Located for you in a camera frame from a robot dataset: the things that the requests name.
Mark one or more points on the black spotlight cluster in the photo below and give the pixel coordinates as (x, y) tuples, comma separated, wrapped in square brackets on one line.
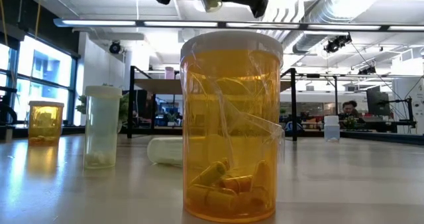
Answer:
[(334, 45)]

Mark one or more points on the short wide orange pill bottle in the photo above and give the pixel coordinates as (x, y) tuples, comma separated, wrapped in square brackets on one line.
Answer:
[(45, 124)]

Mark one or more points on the green potted plant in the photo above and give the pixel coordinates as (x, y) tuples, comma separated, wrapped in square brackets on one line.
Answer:
[(124, 108)]

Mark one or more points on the orange bottle with clear tape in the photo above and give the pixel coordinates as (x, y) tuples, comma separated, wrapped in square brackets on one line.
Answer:
[(232, 118)]

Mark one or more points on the black metal table frame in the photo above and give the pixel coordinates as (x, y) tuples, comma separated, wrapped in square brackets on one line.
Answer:
[(69, 130)]

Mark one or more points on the blue white round object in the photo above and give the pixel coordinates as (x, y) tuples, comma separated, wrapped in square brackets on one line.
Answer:
[(299, 128)]

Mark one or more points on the black monitor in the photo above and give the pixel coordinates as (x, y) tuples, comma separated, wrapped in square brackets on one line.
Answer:
[(377, 104)]

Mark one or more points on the wooden shelf black metal frame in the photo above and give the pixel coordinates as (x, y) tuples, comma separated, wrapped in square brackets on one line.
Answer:
[(155, 86)]

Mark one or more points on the long ceiling light bar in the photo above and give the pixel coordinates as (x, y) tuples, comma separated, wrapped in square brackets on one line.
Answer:
[(404, 28)]

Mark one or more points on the clear pill bottle white cap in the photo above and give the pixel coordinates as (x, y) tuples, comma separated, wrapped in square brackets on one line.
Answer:
[(331, 128)]

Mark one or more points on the person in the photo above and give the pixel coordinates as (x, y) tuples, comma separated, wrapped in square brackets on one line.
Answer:
[(348, 108)]

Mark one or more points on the small background plant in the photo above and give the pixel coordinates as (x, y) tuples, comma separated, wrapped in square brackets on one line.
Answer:
[(351, 122), (171, 118)]

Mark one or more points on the silver ventilation duct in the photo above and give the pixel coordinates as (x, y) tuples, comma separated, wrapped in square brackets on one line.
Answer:
[(311, 41)]

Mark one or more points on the large window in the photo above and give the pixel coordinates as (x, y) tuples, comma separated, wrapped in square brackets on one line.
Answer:
[(46, 68)]

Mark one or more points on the black ceiling spotlight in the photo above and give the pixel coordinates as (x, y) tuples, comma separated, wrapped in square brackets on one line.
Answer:
[(367, 70), (115, 47)]

